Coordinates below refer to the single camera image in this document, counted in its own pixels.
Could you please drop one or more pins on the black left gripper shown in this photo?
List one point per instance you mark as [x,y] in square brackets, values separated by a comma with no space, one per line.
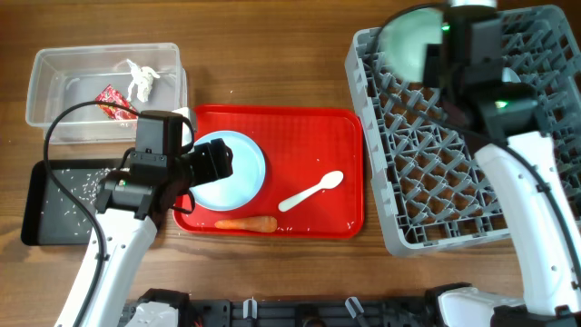
[218,159]

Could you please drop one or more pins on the white tissue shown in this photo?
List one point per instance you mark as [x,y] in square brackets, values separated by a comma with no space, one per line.
[142,78]

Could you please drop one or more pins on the red snack wrapper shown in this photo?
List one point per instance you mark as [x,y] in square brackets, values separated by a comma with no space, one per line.
[114,104]

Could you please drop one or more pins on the mint green bowl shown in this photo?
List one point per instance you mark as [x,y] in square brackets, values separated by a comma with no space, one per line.
[403,42]

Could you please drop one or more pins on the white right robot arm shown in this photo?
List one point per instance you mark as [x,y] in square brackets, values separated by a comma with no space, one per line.
[518,160]

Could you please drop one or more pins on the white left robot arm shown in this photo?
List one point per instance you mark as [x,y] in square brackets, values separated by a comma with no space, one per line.
[128,207]

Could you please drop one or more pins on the grey dishwasher rack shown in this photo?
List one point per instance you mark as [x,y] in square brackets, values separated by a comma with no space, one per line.
[430,194]

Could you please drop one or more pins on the light blue plate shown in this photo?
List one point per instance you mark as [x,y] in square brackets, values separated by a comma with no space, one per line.
[249,171]

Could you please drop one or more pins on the orange carrot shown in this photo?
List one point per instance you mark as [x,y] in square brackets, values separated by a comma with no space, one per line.
[258,224]

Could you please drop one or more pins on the red plastic tray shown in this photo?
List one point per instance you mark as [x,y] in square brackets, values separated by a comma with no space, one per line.
[300,145]

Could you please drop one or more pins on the white plastic spoon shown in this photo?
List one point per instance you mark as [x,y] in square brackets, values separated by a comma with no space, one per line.
[328,181]

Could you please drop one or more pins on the black tray bin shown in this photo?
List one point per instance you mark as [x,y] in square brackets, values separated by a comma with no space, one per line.
[50,217]

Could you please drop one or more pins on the clear plastic bin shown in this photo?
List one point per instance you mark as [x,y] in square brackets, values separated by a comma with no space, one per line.
[63,77]

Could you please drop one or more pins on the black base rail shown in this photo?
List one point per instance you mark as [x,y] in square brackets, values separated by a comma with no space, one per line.
[392,312]

